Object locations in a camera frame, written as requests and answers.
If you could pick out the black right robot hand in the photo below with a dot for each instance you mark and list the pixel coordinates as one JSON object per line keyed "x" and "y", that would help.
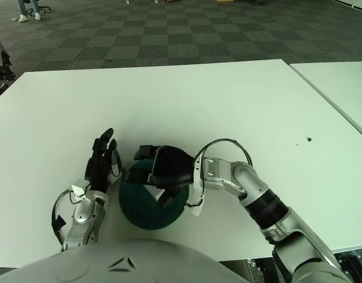
{"x": 172, "y": 168}

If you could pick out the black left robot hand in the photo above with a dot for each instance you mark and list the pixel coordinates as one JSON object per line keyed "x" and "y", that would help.
{"x": 95, "y": 171}

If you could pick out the white square charger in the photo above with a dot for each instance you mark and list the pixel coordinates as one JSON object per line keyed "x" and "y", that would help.
{"x": 157, "y": 193}

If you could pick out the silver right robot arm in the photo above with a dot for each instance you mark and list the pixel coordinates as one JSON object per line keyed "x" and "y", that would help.
{"x": 248, "y": 177}

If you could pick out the dark green round plate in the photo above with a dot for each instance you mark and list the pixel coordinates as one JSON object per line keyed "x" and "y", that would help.
{"x": 139, "y": 212}

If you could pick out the grey robot torso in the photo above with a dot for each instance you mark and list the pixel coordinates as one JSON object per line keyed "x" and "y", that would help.
{"x": 110, "y": 265}

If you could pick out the small floor clutter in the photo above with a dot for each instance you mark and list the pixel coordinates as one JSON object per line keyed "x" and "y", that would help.
{"x": 169, "y": 1}

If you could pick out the black swivel chair base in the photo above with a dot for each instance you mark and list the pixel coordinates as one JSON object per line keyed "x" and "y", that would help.
{"x": 44, "y": 9}

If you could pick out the person's legs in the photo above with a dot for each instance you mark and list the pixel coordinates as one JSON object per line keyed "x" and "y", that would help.
{"x": 21, "y": 9}

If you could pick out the black case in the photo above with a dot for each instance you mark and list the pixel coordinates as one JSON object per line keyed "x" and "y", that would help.
{"x": 259, "y": 1}

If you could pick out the white neighbouring table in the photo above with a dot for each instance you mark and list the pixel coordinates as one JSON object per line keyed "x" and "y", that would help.
{"x": 346, "y": 88}

